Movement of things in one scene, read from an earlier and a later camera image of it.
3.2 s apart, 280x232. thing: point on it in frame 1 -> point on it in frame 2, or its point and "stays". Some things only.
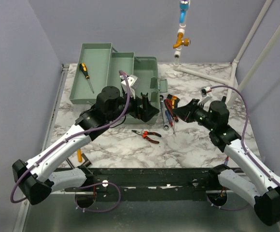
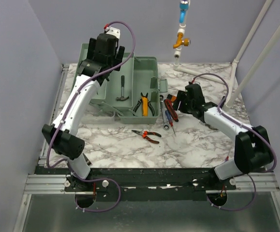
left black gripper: [147, 110] -> [91, 49]
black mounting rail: [149, 184] stays
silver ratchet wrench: [166, 125] stays
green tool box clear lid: [98, 67] stays
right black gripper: [186, 112] -> [181, 96]
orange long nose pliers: [145, 133] stays
